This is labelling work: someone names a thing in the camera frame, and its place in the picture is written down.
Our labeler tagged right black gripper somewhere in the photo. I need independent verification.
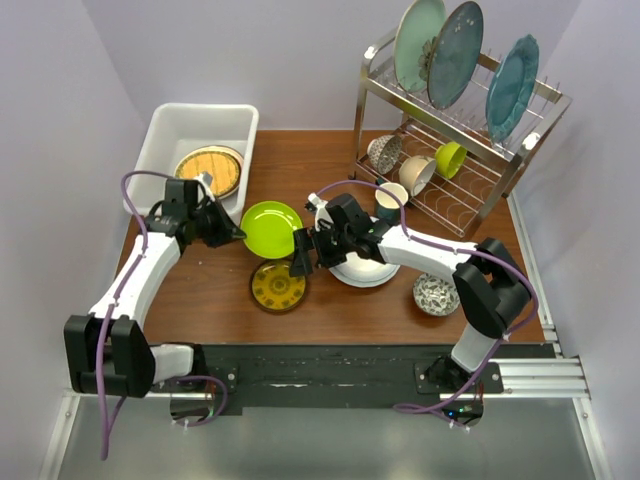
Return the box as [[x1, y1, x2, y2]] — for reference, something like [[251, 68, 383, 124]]
[[289, 223, 354, 277]]

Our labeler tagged lime green plate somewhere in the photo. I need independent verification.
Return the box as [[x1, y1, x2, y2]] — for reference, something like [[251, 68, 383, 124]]
[[240, 200, 303, 259]]

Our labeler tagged yellow black patterned plate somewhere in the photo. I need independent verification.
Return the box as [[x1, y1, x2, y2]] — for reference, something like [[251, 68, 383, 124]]
[[249, 259, 309, 314]]

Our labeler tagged woven bamboo plate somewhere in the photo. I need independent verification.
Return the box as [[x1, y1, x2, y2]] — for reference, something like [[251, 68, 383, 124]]
[[174, 149, 242, 200]]

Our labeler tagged cream leaf pattern plate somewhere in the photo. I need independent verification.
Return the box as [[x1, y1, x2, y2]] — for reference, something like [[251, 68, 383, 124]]
[[172, 144, 246, 203]]

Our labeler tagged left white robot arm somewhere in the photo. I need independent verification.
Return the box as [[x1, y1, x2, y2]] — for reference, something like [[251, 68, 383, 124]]
[[64, 172, 246, 398]]

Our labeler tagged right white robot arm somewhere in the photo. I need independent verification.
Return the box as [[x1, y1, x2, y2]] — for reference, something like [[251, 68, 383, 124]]
[[290, 194, 535, 393]]

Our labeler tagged white plastic bin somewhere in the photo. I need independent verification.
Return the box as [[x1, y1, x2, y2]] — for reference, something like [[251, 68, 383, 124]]
[[135, 103, 259, 223]]

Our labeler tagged white blue-rimmed deep plate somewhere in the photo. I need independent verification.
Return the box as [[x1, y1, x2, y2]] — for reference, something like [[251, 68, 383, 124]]
[[329, 252, 400, 288]]

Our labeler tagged dark green mug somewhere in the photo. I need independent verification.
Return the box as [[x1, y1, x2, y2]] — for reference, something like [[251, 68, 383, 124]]
[[374, 182, 409, 224]]

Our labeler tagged black white patterned bowl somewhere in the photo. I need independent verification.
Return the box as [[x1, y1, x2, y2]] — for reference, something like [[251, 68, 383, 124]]
[[413, 273, 460, 317]]

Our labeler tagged patterned bowl in rack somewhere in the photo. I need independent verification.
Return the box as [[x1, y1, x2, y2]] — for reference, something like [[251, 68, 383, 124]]
[[367, 134, 402, 175]]

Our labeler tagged cream bowl in rack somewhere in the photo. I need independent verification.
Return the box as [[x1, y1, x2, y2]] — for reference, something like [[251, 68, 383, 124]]
[[399, 155, 437, 197]]

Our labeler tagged metal dish rack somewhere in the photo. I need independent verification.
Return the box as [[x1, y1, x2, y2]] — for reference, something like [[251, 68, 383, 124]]
[[351, 32, 571, 234]]

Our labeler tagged lime green bowl in rack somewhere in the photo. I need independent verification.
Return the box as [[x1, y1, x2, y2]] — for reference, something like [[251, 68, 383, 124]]
[[435, 142, 467, 180]]

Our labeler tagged mint green plate in rack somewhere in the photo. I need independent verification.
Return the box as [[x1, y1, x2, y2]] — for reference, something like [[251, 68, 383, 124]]
[[393, 0, 447, 93]]

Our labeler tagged blue-grey speckled plate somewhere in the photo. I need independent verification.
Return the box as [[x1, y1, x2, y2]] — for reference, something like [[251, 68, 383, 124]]
[[427, 1, 484, 110]]

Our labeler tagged teal scalloped plate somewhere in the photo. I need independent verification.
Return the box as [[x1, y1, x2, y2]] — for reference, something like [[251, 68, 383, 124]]
[[485, 34, 539, 144]]

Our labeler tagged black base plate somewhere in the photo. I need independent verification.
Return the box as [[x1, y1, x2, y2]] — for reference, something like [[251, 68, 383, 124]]
[[134, 342, 506, 416]]

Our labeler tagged aluminium rail frame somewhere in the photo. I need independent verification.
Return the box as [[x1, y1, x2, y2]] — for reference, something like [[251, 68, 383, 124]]
[[37, 189, 614, 480]]

